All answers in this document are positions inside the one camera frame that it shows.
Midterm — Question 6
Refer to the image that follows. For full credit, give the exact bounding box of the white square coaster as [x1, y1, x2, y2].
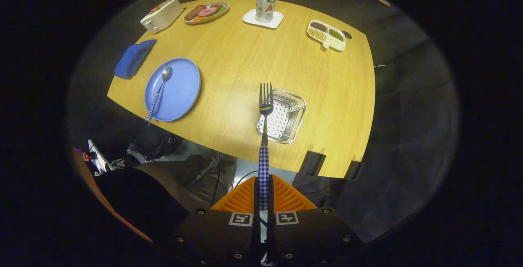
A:
[242, 9, 284, 29]

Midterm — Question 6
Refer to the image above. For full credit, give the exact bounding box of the brown steak piece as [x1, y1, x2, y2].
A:
[185, 4, 207, 21]

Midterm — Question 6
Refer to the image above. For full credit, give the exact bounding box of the metal wire basket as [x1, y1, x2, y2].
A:
[256, 89, 306, 144]

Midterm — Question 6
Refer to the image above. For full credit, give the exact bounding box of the open laptop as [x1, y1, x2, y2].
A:
[74, 139, 110, 175]

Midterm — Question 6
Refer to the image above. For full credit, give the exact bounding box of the grey food plate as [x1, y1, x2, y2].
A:
[183, 2, 229, 24]

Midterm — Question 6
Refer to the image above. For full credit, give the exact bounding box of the blue folded towel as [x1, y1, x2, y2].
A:
[114, 39, 157, 80]

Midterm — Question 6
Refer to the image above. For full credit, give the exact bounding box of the spoon with checkered handle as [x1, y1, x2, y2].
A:
[146, 67, 173, 122]

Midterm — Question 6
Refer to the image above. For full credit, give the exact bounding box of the black backdrop cloth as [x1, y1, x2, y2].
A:
[82, 0, 460, 241]

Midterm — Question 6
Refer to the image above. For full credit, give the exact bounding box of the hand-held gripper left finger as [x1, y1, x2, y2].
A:
[174, 175, 262, 267]

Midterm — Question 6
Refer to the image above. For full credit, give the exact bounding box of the black table bracket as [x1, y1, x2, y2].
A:
[299, 150, 326, 176]
[344, 160, 363, 180]

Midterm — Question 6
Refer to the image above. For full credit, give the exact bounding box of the white drink bottle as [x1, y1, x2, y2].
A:
[256, 0, 276, 22]

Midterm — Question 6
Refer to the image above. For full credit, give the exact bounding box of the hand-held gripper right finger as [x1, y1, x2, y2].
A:
[268, 174, 364, 267]

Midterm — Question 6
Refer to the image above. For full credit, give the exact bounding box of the fork with checkered handle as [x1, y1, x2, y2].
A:
[258, 82, 275, 211]

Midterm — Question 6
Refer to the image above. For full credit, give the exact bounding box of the blue round plate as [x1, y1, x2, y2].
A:
[144, 58, 201, 122]

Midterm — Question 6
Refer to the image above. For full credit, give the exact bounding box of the white divided bean dish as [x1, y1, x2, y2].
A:
[307, 19, 346, 52]

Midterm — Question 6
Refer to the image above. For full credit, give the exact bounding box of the white toaster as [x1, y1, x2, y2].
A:
[140, 0, 184, 34]

